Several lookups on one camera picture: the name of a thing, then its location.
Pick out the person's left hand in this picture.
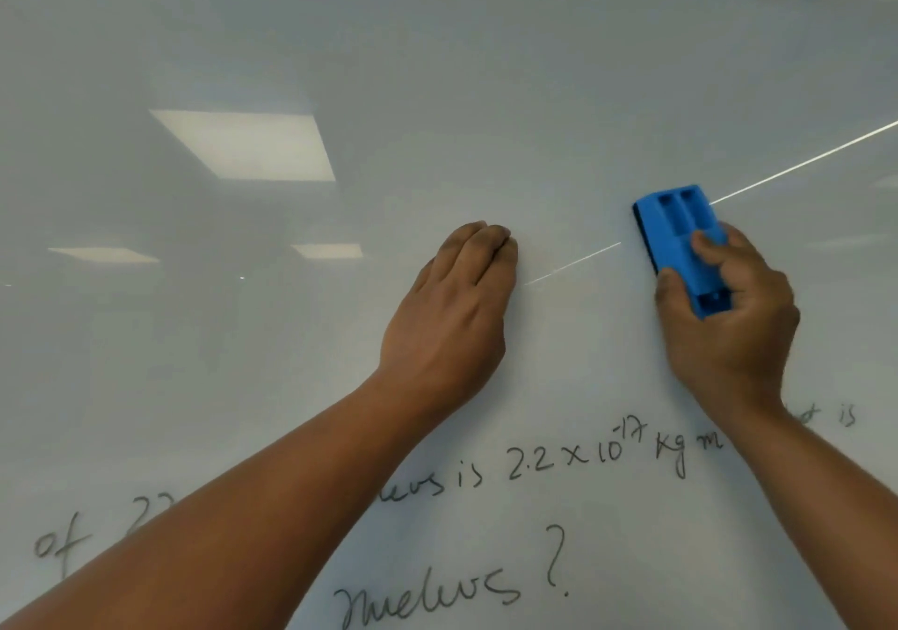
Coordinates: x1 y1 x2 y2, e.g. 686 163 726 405
370 220 519 426

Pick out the person's right hand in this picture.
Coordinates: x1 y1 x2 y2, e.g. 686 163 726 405
654 222 801 427

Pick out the blue whiteboard eraser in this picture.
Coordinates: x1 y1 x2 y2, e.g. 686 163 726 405
632 185 732 320

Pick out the person's right forearm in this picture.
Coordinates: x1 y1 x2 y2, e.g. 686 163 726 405
710 398 898 630

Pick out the person's left forearm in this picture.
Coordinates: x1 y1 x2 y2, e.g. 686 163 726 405
0 370 453 630

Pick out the white glass whiteboard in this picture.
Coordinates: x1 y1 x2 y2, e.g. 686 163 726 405
0 0 898 630

